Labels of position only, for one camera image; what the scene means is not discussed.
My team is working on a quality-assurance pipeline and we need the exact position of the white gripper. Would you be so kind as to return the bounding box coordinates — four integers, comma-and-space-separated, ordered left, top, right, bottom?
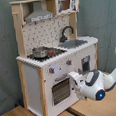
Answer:
69, 70, 105, 101

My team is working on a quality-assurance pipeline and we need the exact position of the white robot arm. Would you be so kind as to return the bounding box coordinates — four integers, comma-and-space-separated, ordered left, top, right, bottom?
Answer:
69, 47, 116, 101

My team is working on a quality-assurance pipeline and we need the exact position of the wooden toy kitchen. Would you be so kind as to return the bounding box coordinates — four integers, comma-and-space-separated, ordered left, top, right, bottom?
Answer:
11, 0, 98, 116

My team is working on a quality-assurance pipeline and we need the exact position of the right red stove knob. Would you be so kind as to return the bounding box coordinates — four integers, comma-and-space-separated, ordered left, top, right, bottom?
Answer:
65, 59, 73, 66

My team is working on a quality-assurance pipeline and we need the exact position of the red stove knob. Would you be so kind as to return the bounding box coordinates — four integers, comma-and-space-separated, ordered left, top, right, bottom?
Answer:
65, 59, 73, 66
49, 68, 54, 74

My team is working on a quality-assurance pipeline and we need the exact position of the toy oven door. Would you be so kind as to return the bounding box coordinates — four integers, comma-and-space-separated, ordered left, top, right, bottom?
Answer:
52, 77, 71, 105

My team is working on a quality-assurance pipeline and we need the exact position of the small grey cabinet door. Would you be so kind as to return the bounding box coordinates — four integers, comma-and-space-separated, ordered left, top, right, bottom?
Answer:
81, 56, 90, 73

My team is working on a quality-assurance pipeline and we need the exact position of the left red stove knob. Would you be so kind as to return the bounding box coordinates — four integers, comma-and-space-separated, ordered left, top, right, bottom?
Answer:
49, 68, 54, 74

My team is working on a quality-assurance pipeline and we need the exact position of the grey toy sink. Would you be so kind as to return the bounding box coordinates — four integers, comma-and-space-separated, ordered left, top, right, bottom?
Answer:
59, 39, 87, 49

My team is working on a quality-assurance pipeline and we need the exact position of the black toy stovetop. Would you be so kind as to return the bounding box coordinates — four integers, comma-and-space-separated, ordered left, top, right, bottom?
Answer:
29, 47, 64, 62

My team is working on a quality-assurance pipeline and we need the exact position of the black toy faucet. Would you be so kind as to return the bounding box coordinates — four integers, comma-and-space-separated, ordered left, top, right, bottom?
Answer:
59, 26, 74, 43

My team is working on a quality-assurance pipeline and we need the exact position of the metal pot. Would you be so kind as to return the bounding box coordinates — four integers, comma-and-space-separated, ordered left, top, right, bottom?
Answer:
32, 46, 48, 58

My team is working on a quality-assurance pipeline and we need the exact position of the grey range hood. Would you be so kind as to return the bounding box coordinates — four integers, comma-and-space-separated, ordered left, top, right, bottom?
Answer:
25, 1, 54, 24

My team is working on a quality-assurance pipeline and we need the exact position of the toy microwave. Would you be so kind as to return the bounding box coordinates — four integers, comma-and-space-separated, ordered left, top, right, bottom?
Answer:
56, 0, 79, 15

